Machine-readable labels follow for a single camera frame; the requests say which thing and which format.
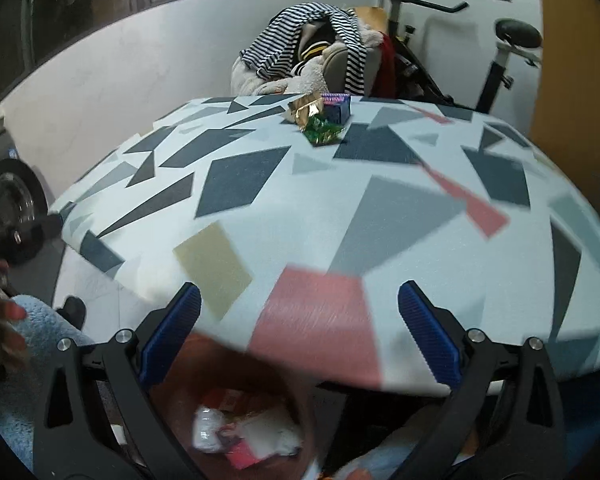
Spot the red cloth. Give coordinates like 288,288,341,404
377,35,398,98

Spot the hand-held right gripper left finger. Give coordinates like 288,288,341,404
30,281,216,480

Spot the purple box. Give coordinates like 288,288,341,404
321,92,352,125

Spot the black yellow striped garment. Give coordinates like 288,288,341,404
300,40,331,61

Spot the dark window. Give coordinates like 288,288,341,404
0,0,511,111

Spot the washing machine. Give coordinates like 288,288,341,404
0,115,66,311

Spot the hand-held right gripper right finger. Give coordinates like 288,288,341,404
397,280,568,480

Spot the gold foil wrapper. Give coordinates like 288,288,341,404
286,94,326,128

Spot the brown trash bin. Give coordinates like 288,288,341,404
150,332,331,480

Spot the exercise bike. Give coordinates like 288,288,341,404
355,0,543,113

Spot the wooden door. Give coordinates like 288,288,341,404
525,0,600,241

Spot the green foil wrapper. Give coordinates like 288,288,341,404
302,115,345,146

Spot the light blue fleece garment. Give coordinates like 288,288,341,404
0,294,101,468

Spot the grey chair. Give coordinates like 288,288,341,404
320,6,387,97

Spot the person's left hand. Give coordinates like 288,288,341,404
0,259,31,368

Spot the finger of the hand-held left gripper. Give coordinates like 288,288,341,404
27,214,65,250

